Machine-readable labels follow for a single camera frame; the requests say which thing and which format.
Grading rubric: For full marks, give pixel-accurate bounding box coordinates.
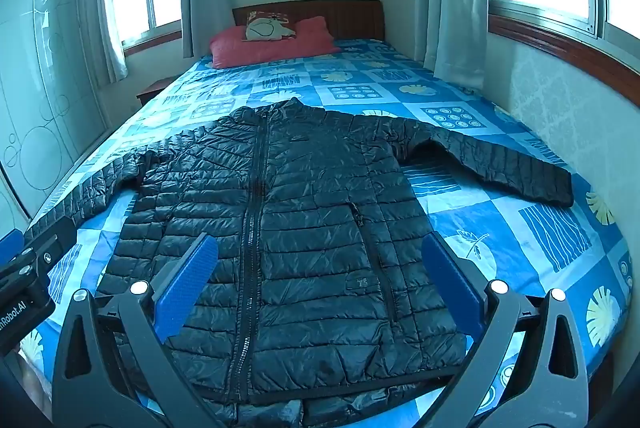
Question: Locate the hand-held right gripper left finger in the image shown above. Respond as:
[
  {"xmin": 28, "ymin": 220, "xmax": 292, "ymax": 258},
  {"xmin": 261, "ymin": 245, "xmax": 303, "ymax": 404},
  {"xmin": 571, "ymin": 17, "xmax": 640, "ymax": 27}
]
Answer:
[{"xmin": 51, "ymin": 232, "xmax": 228, "ymax": 428}]

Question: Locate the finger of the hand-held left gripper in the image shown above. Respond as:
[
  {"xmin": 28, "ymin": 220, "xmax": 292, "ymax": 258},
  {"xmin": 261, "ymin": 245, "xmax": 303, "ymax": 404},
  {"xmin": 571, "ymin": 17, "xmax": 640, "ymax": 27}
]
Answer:
[
  {"xmin": 0, "ymin": 228, "xmax": 26, "ymax": 267},
  {"xmin": 22, "ymin": 217, "xmax": 79, "ymax": 275}
]

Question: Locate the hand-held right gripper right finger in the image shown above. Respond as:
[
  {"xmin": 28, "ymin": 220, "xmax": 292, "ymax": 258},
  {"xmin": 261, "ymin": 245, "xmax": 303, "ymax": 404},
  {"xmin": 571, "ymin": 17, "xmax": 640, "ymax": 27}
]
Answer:
[{"xmin": 421, "ymin": 232, "xmax": 590, "ymax": 428}]

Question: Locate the black quilted puffer jacket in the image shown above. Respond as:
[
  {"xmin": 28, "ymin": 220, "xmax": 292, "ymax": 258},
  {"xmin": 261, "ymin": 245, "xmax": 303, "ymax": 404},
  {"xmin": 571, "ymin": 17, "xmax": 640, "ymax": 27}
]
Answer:
[{"xmin": 30, "ymin": 97, "xmax": 575, "ymax": 428}]

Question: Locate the bed with blue patterned sheet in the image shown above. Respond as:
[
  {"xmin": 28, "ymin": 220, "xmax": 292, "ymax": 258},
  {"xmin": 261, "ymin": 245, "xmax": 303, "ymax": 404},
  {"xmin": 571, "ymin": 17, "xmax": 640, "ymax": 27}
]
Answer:
[{"xmin": 20, "ymin": 39, "xmax": 633, "ymax": 428}]

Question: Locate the white wardrobe with circle pattern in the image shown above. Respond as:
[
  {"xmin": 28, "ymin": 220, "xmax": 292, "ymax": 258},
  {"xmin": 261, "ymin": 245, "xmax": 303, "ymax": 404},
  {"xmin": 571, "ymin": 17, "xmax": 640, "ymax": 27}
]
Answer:
[{"xmin": 0, "ymin": 0, "xmax": 112, "ymax": 229}]

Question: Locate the dark wooden nightstand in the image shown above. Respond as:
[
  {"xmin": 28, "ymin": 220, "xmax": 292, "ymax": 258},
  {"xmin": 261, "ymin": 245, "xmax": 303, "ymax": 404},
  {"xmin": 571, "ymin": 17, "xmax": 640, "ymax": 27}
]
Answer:
[{"xmin": 136, "ymin": 77, "xmax": 176, "ymax": 109}]

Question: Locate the wooden window sill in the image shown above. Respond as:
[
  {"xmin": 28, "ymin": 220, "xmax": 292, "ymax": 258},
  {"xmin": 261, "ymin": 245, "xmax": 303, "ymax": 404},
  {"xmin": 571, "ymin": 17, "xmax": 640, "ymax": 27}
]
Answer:
[
  {"xmin": 487, "ymin": 14, "xmax": 640, "ymax": 107},
  {"xmin": 122, "ymin": 30, "xmax": 183, "ymax": 57}
]

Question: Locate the red pillow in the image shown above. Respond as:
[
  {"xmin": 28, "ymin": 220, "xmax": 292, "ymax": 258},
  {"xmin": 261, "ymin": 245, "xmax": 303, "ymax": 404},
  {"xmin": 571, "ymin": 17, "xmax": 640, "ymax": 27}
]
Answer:
[{"xmin": 209, "ymin": 17, "xmax": 342, "ymax": 70}]

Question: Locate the small white printed cushion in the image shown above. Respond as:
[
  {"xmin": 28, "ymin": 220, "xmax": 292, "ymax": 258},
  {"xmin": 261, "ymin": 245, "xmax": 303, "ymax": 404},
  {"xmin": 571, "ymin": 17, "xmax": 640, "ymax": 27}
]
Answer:
[{"xmin": 242, "ymin": 10, "xmax": 300, "ymax": 43}]

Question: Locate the dark wooden headboard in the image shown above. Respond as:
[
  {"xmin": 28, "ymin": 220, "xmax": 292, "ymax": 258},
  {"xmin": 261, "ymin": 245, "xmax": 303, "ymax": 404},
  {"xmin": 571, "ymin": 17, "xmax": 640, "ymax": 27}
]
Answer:
[{"xmin": 232, "ymin": 0, "xmax": 386, "ymax": 42}]

